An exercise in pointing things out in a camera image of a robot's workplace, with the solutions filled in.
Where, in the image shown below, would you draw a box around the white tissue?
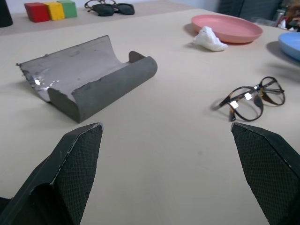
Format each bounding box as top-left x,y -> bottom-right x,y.
192,26 -> 229,52

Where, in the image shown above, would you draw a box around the open grey glasses case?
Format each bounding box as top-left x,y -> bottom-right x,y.
15,35 -> 158,123

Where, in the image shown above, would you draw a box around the red wooden block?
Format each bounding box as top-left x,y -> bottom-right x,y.
24,2 -> 51,23

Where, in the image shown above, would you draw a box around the yellow wooden block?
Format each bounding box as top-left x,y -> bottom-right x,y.
44,1 -> 66,21

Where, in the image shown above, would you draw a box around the blue plastic plate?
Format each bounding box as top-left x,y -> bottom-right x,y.
278,32 -> 300,62

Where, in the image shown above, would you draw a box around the thin tortoiseshell glasses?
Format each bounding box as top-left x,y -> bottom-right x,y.
84,0 -> 117,13

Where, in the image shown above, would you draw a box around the black sunglasses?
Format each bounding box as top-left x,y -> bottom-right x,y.
92,3 -> 135,17

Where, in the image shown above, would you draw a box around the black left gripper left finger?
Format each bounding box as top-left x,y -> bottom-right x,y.
0,122 -> 104,225

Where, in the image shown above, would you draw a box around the dark grey chair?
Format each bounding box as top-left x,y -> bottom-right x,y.
217,0 -> 282,21

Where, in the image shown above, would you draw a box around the black cone-shaped object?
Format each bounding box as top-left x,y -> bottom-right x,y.
0,0 -> 14,28

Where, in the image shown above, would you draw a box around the folded tortoiseshell round glasses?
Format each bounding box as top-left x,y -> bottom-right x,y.
211,76 -> 286,122

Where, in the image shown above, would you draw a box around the pink plastic plate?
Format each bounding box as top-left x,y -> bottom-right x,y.
191,14 -> 263,44

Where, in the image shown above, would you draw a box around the green wooden block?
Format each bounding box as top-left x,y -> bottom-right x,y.
57,0 -> 78,19

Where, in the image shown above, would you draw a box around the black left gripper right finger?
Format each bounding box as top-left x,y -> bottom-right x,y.
230,122 -> 300,225

